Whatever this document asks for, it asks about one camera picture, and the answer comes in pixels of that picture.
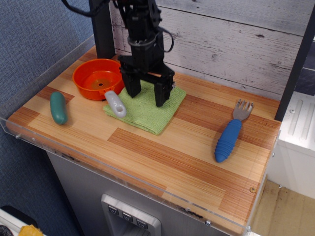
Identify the black right frame post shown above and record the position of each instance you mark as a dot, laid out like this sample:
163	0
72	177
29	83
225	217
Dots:
297	67

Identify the green toy pickle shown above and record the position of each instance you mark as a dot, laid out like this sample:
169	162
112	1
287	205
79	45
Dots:
58	108

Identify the yellow object at corner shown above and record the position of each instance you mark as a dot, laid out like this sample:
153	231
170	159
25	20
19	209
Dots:
30	230

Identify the green cloth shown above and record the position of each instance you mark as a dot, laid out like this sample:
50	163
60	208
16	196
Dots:
142	112

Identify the fork with blue handle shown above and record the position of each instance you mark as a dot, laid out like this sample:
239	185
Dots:
229	136

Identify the black left frame post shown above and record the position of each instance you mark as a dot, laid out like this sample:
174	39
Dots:
103	34

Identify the orange toy pan grey handle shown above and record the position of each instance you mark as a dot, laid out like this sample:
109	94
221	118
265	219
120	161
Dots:
100	79

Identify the white side unit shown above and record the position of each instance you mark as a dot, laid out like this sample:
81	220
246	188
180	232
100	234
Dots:
292	164

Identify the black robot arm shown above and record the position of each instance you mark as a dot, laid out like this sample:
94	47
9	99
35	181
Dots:
145	37

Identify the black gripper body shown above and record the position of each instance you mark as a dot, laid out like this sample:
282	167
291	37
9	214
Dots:
146	61

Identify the grey cabinet with button panel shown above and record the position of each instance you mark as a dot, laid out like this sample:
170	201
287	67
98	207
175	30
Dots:
105	206

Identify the black frame post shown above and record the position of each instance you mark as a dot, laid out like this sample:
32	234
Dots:
297	67
103	34

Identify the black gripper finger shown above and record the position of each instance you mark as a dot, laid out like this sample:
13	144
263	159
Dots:
132	84
162	93

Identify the clear acrylic table guard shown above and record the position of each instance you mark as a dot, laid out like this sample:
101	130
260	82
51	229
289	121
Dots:
177	166

